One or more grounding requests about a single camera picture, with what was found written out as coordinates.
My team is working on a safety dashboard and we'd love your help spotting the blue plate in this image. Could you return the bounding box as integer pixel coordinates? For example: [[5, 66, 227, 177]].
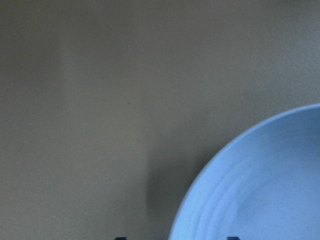
[[169, 104, 320, 240]]

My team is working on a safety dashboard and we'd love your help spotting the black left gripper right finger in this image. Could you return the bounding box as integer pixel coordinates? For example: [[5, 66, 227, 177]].
[[227, 236, 240, 240]]

